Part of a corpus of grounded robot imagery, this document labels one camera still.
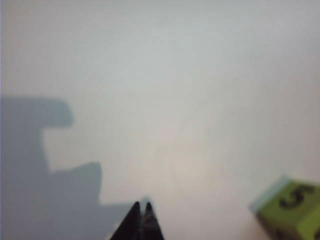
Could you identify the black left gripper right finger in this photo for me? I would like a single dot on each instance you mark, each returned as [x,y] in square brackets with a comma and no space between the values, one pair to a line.
[151,225]

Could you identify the lime green foam block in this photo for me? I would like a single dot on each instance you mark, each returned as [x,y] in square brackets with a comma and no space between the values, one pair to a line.
[295,212]

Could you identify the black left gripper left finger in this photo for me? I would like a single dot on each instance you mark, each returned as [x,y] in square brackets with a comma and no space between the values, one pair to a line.
[131,225]

